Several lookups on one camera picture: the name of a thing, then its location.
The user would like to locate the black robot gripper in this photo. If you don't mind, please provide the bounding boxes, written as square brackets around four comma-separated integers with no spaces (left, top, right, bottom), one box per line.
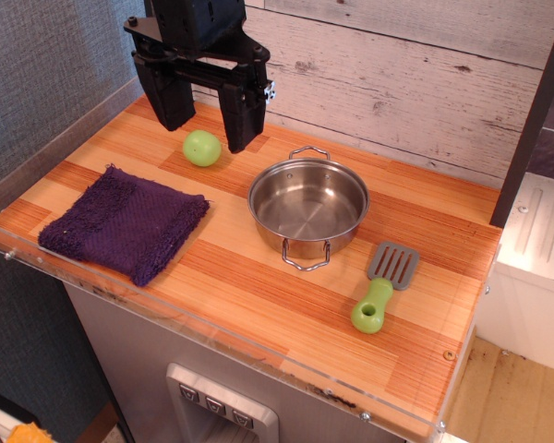
[124,1,275,153]

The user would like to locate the green handled grey spatula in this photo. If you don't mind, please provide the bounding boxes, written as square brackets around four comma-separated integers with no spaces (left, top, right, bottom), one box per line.
[350,241,420,334]

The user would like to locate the purple folded cloth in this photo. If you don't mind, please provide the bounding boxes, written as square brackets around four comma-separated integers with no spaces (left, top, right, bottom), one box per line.
[38,165,210,287]

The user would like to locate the green toy apple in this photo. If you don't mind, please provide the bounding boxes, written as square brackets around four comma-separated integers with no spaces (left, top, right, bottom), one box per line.
[183,129,222,167]

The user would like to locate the stainless steel pot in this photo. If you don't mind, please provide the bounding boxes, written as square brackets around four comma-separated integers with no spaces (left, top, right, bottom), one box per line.
[247,145,370,271]

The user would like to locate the grey toy fridge front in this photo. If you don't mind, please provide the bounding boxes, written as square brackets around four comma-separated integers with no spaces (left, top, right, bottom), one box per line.
[66,284,399,442]

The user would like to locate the white toy sink unit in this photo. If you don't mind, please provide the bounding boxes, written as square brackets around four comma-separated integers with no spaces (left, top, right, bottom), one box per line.
[475,174,554,369]

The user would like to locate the dark right shelf post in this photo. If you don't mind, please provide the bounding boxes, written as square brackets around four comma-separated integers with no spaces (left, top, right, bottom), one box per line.
[490,42,554,228]

